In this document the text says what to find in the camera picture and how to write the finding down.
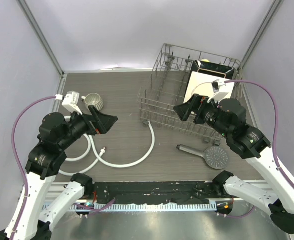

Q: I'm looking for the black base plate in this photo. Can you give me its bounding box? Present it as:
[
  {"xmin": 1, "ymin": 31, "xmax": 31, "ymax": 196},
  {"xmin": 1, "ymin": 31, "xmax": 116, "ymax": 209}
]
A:
[{"xmin": 91, "ymin": 181, "xmax": 244, "ymax": 205}]

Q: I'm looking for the grey wire dish rack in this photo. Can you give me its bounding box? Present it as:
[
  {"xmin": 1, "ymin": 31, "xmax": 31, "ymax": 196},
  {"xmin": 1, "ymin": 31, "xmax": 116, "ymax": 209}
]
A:
[{"xmin": 138, "ymin": 43, "xmax": 242, "ymax": 146}]

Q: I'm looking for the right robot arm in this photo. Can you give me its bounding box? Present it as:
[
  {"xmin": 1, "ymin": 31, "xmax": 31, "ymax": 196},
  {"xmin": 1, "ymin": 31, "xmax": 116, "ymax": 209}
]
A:
[{"xmin": 173, "ymin": 94, "xmax": 294, "ymax": 235}]

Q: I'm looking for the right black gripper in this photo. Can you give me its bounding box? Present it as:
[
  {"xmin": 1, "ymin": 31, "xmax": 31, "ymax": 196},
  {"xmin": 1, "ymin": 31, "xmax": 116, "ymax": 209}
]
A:
[{"xmin": 174, "ymin": 93, "xmax": 232, "ymax": 139}]

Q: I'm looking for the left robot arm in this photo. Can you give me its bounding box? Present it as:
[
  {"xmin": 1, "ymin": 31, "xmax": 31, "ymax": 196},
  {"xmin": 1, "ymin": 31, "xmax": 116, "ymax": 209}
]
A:
[{"xmin": 0, "ymin": 106, "xmax": 118, "ymax": 240}]

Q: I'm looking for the white shower hose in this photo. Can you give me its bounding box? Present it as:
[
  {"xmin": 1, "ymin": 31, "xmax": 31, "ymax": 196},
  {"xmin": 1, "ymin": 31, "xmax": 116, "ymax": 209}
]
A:
[{"xmin": 58, "ymin": 115, "xmax": 156, "ymax": 177}]

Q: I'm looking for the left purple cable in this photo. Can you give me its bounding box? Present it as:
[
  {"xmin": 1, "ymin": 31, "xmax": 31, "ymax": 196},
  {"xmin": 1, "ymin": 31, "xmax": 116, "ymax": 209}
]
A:
[{"xmin": 11, "ymin": 94, "xmax": 63, "ymax": 235}]

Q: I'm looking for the white slotted cable duct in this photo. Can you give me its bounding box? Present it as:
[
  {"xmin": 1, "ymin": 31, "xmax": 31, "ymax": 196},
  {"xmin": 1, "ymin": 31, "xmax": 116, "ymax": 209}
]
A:
[{"xmin": 67, "ymin": 201, "xmax": 217, "ymax": 213}]

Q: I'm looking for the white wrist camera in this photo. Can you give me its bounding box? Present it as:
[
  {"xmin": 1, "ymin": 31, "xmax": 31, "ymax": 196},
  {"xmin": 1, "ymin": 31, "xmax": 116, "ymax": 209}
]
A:
[
  {"xmin": 62, "ymin": 91, "xmax": 83, "ymax": 115},
  {"xmin": 208, "ymin": 80, "xmax": 233, "ymax": 103}
]

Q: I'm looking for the grey shower head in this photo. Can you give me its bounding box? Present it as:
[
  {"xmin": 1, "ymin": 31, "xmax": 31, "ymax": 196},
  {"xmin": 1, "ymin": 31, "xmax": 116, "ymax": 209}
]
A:
[{"xmin": 176, "ymin": 144, "xmax": 230, "ymax": 170}]

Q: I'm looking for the white square plate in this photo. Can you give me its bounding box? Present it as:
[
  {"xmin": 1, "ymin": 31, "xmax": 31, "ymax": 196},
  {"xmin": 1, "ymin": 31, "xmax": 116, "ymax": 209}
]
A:
[{"xmin": 183, "ymin": 72, "xmax": 235, "ymax": 103}]

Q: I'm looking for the black square plate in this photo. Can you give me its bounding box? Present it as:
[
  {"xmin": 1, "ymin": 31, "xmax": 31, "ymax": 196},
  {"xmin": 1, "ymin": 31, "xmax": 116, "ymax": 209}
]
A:
[{"xmin": 190, "ymin": 60, "xmax": 235, "ymax": 80}]

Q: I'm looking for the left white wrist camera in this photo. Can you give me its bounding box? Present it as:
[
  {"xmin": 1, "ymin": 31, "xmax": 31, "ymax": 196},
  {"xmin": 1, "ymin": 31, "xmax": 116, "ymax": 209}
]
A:
[{"xmin": 62, "ymin": 91, "xmax": 83, "ymax": 115}]

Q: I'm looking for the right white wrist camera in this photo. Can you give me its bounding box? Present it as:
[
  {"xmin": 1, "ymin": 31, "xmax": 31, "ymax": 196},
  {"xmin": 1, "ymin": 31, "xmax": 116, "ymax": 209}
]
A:
[{"xmin": 208, "ymin": 80, "xmax": 233, "ymax": 103}]

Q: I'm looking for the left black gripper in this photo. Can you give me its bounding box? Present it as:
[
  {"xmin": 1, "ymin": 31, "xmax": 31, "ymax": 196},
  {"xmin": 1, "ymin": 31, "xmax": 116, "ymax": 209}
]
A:
[{"xmin": 59, "ymin": 103, "xmax": 118, "ymax": 148}]

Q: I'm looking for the ribbed ceramic mug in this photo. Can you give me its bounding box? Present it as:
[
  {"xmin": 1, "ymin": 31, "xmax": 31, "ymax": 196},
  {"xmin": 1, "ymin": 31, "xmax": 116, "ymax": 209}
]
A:
[{"xmin": 81, "ymin": 93, "xmax": 104, "ymax": 111}]

